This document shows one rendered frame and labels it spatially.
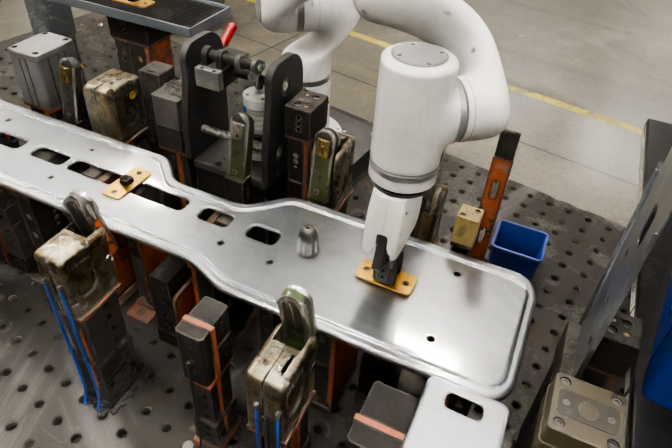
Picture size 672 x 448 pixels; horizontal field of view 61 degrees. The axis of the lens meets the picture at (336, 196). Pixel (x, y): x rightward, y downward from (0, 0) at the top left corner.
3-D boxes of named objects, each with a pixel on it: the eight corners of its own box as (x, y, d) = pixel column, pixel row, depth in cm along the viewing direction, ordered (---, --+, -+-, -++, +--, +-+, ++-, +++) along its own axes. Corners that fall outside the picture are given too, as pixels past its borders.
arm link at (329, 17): (278, 62, 141) (274, -34, 125) (350, 57, 145) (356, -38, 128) (285, 89, 133) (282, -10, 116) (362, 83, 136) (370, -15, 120)
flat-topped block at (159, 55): (139, 182, 144) (104, 7, 116) (160, 166, 150) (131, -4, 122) (172, 194, 141) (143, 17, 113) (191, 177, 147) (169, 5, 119)
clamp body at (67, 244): (69, 400, 97) (7, 254, 75) (119, 347, 106) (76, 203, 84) (112, 423, 94) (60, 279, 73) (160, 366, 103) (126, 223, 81)
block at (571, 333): (498, 500, 88) (556, 389, 69) (513, 433, 96) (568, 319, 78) (518, 509, 87) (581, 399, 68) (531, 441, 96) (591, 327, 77)
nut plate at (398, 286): (353, 275, 81) (354, 270, 80) (364, 259, 84) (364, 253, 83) (409, 296, 79) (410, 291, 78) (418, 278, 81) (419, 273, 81)
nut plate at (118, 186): (118, 200, 92) (117, 195, 91) (100, 193, 93) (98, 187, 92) (153, 173, 98) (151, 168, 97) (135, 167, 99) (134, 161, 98)
